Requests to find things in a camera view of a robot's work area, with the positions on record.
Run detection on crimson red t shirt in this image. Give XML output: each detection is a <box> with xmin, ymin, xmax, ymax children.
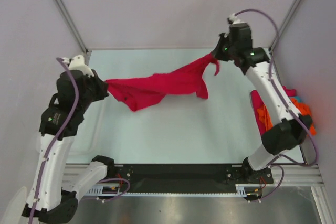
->
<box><xmin>105</xmin><ymin>53</ymin><xmax>221</xmax><ymax>112</ymax></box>

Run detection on white perforated plastic basket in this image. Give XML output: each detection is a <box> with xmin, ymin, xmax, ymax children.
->
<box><xmin>70</xmin><ymin>100</ymin><xmax>106</xmax><ymax>156</ymax></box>

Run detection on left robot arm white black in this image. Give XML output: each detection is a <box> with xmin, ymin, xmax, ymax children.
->
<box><xmin>22</xmin><ymin>55</ymin><xmax>116</xmax><ymax>223</ymax></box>

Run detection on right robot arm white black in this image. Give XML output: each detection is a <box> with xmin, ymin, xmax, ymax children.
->
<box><xmin>212</xmin><ymin>14</ymin><xmax>312</xmax><ymax>183</ymax></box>

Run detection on folded magenta t shirt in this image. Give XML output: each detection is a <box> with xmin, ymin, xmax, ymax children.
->
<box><xmin>249</xmin><ymin>85</ymin><xmax>297</xmax><ymax>135</ymax></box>

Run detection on folded teal t shirt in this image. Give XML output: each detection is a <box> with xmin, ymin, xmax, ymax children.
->
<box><xmin>293</xmin><ymin>96</ymin><xmax>303</xmax><ymax>103</ymax></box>

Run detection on folded orange t shirt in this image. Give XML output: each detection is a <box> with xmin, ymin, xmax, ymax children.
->
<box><xmin>256</xmin><ymin>98</ymin><xmax>317</xmax><ymax>136</ymax></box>

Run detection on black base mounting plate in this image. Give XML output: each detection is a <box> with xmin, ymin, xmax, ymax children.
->
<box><xmin>113</xmin><ymin>164</ymin><xmax>274</xmax><ymax>194</ymax></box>

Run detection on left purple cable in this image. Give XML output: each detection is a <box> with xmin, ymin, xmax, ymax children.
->
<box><xmin>27</xmin><ymin>56</ymin><xmax>131</xmax><ymax>224</ymax></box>

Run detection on purple cable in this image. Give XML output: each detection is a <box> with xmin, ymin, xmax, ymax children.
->
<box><xmin>228</xmin><ymin>8</ymin><xmax>320</xmax><ymax>204</ymax></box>
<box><xmin>27</xmin><ymin>56</ymin><xmax>131</xmax><ymax>224</ymax></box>

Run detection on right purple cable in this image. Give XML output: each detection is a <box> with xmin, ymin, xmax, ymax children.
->
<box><xmin>228</xmin><ymin>8</ymin><xmax>320</xmax><ymax>204</ymax></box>

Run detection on white slotted cable duct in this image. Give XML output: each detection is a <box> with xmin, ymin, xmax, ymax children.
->
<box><xmin>85</xmin><ymin>185</ymin><xmax>247</xmax><ymax>199</ymax></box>

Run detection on aluminium extrusion rail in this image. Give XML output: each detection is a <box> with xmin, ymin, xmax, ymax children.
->
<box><xmin>62</xmin><ymin>164</ymin><xmax>324</xmax><ymax>187</ymax></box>

